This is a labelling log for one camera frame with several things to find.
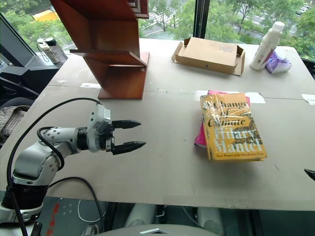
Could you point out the dark slanted panel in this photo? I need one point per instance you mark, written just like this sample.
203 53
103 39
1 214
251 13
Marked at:
12 44

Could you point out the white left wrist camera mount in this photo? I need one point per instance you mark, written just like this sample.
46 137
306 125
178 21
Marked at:
99 114

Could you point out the pale rounded cylinder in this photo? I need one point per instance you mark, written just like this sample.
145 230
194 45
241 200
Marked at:
211 220
140 215

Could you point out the white plastic bottle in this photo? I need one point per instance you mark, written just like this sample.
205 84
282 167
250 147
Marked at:
264 46

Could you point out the yellow hardcover book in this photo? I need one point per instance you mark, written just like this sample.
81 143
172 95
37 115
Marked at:
233 137

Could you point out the purple white plastic bag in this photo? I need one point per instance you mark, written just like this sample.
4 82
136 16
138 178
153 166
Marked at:
279 62

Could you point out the flat cardboard box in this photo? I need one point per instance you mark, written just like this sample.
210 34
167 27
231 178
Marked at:
206 54

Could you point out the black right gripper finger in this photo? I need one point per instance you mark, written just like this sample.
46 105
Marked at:
311 172

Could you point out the brown wooden bookshelf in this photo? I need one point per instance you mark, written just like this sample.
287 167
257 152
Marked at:
110 34

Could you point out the plaid cloth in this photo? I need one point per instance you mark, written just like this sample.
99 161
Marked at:
11 118

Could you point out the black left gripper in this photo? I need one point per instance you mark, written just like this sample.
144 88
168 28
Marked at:
107 134

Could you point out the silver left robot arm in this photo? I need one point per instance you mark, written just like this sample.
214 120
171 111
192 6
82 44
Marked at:
32 159

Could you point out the black window frame post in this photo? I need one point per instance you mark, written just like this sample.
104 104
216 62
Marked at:
200 17

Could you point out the pink book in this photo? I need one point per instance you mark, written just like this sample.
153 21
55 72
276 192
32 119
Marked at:
199 137

